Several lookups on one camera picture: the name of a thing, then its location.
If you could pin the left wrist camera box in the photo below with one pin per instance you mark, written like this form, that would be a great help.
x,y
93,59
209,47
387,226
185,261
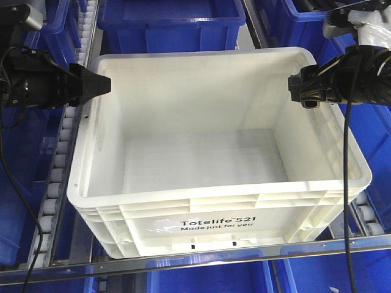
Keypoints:
x,y
23,14

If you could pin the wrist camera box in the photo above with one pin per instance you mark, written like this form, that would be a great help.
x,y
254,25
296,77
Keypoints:
x,y
23,14
336,21

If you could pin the blue bin below centre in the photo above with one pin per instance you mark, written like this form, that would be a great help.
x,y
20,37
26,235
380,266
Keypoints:
x,y
239,277

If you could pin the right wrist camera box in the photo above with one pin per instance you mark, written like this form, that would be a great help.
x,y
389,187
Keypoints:
x,y
336,21

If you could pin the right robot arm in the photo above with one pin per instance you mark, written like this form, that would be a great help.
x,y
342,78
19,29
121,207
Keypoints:
x,y
371,29

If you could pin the blue bin far rear right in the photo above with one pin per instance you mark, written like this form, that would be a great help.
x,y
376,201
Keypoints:
x,y
288,27

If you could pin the blue bin below right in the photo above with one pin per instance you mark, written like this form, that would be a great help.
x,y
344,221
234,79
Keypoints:
x,y
313,268

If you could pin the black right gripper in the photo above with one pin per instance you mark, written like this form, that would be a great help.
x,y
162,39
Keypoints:
x,y
360,75

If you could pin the blue bin below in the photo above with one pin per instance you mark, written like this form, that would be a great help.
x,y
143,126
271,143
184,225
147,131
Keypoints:
x,y
239,277
313,268

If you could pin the shelf roller track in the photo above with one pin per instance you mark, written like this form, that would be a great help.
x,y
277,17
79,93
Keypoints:
x,y
365,216
54,204

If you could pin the white plastic tote bin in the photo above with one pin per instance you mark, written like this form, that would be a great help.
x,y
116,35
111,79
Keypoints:
x,y
203,151

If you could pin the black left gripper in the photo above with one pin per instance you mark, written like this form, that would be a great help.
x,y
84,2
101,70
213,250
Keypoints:
x,y
31,77

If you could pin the blue bin behind tote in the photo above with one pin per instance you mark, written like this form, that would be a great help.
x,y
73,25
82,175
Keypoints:
x,y
170,26

